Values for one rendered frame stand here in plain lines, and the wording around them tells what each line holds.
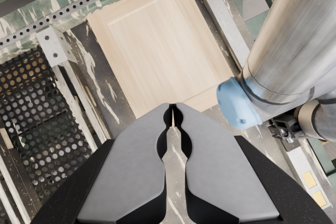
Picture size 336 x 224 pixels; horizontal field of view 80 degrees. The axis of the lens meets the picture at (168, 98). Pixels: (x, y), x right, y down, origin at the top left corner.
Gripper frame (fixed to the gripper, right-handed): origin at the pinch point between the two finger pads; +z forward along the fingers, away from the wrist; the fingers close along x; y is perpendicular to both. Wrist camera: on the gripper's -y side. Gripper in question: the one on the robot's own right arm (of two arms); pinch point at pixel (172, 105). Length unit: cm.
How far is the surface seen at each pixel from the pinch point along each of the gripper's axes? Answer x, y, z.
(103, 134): -22, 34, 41
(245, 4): 78, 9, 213
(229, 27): 21, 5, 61
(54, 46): -38, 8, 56
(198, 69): 10, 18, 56
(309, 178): 45, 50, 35
